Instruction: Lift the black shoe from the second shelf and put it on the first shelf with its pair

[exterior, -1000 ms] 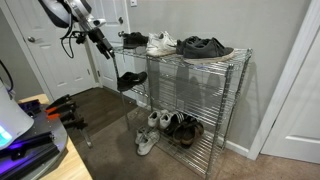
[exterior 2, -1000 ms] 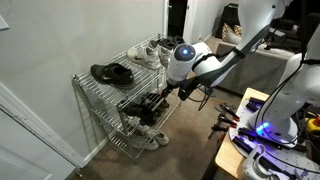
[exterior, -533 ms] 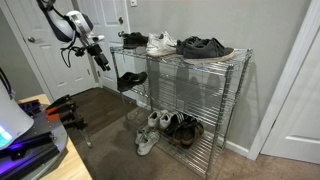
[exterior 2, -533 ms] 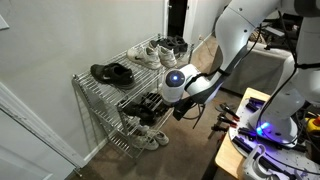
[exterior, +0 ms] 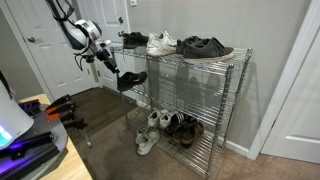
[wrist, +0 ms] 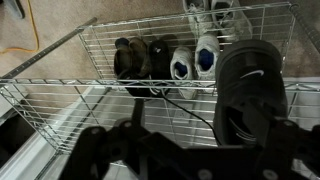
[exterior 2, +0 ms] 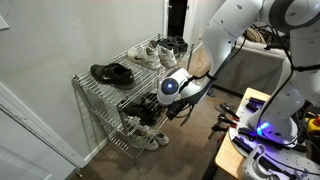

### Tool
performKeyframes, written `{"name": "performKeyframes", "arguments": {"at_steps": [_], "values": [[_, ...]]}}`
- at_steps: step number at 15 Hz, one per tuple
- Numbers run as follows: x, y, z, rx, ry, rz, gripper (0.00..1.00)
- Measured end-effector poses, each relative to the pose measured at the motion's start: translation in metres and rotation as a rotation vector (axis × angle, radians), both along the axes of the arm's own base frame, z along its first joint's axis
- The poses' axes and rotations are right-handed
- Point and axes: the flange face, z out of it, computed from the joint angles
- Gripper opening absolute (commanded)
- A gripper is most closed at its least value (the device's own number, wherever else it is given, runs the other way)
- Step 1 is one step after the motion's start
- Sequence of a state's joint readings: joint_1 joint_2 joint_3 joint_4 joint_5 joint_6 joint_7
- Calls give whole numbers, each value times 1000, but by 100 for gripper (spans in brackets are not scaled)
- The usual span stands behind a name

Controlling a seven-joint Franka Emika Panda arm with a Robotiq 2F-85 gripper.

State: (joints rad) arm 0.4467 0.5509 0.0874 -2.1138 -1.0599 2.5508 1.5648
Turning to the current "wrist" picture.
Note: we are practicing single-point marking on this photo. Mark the grey plastic floor piece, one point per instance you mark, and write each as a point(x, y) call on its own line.
point(15, 8)

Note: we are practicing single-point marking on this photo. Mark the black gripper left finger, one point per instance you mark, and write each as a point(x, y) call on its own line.
point(100, 153)

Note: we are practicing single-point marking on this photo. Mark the grey white worn sneaker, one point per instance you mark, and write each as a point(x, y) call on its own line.
point(233, 23)
point(200, 18)

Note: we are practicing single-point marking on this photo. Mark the black Nike sneaker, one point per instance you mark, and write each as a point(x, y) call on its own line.
point(246, 60)

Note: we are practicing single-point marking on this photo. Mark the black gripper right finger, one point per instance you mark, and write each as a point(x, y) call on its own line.
point(290, 150)

